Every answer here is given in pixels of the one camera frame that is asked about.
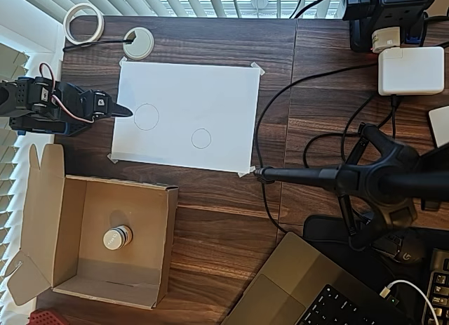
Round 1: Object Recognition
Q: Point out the small jar with silver lid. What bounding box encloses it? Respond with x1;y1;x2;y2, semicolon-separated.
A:
102;225;134;251

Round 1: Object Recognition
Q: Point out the open cardboard box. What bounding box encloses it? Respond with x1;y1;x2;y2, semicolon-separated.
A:
6;143;180;310

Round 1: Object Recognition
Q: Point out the white paper sheet with circles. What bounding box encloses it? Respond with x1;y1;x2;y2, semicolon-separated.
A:
110;60;261;174

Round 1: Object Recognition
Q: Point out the masking tape roll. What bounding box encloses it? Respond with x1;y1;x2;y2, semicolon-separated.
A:
64;4;105;45

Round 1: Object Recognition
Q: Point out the black mouse pad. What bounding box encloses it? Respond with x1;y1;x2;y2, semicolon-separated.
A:
303;214;449;305

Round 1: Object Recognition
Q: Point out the grey laptop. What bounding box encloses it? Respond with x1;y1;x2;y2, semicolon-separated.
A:
220;232;415;325

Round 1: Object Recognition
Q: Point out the black tripod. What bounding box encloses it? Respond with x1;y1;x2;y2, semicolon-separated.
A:
252;123;449;252

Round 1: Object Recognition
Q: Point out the small white plug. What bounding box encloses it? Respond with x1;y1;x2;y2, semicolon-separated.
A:
370;25;403;54

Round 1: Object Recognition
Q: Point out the white power adapter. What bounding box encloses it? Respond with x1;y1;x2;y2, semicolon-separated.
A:
377;46;445;97

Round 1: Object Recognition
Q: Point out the black power strip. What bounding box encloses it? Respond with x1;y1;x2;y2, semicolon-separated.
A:
342;0;441;54

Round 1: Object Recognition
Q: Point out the blue plug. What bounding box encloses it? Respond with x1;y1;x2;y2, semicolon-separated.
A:
403;22;424;46

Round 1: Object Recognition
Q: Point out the white flat device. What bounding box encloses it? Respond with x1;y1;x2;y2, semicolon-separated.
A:
427;106;449;149

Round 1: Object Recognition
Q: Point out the black computer mouse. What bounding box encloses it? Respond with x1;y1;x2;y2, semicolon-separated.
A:
372;229;427;265

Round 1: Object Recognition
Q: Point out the black keyboard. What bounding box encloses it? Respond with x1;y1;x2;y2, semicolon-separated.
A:
425;247;449;325

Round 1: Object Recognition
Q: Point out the thin black cable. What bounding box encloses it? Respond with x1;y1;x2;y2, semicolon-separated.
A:
62;37;136;53

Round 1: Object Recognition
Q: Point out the white round cable grommet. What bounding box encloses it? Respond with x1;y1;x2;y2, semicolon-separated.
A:
122;27;154;60

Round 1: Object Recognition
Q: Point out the long black cable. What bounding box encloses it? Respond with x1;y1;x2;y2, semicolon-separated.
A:
253;63;380;235

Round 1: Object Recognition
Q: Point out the black adapter cable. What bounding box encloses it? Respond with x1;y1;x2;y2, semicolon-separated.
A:
302;93;398;172

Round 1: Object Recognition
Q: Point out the white charging cable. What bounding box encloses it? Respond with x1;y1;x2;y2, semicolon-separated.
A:
382;279;441;325

